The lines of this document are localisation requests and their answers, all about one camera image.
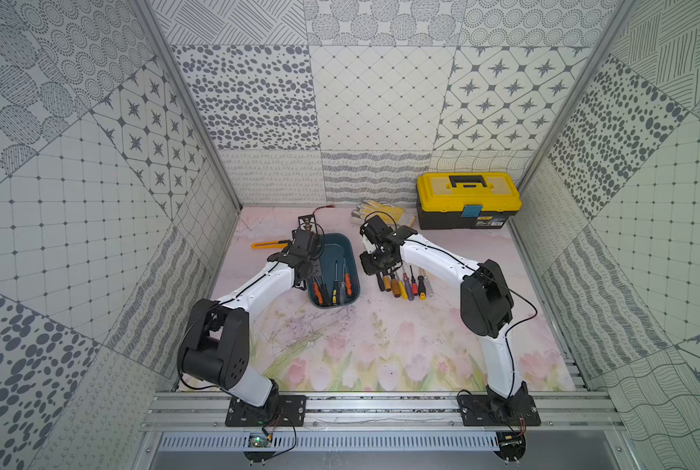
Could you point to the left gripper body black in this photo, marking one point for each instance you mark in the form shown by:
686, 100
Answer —
306, 240

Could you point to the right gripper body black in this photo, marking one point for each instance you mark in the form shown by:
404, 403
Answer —
374, 261

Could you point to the black long screwdriver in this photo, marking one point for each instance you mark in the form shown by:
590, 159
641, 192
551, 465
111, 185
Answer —
380, 282

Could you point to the teal plastic storage tray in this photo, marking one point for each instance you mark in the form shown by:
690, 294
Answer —
336, 247

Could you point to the wooden orange handle screwdriver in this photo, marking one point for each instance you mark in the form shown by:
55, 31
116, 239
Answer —
395, 286

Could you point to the yellow handle screwdriver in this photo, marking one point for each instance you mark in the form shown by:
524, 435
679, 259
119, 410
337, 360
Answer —
403, 289

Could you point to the clear blue red screwdriver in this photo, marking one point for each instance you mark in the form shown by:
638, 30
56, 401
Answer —
407, 287

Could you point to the red black screwdriver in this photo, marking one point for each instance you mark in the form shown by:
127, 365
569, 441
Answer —
414, 285

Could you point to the grey handle screwdriver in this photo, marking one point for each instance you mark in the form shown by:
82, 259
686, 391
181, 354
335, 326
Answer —
428, 285

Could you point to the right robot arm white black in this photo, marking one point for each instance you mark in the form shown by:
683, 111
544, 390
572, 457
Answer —
486, 301

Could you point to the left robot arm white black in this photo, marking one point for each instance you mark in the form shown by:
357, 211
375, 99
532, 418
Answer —
216, 346

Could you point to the large orange black screwdriver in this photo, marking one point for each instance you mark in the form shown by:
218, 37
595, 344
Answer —
318, 294

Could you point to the black yellow screwdriver in tray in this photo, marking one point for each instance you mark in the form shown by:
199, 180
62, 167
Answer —
335, 285

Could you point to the yellow work gloves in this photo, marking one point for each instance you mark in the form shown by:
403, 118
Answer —
392, 215

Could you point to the orange utility knife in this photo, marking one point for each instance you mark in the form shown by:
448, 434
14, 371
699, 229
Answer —
271, 245

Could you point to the yellow black toolbox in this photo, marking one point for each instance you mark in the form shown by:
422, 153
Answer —
464, 200

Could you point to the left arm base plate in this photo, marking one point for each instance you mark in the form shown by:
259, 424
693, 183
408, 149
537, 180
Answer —
283, 410

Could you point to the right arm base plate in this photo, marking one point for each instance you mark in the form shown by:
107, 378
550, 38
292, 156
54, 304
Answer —
485, 411

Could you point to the aluminium rail frame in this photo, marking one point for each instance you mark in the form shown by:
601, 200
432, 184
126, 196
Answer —
558, 411

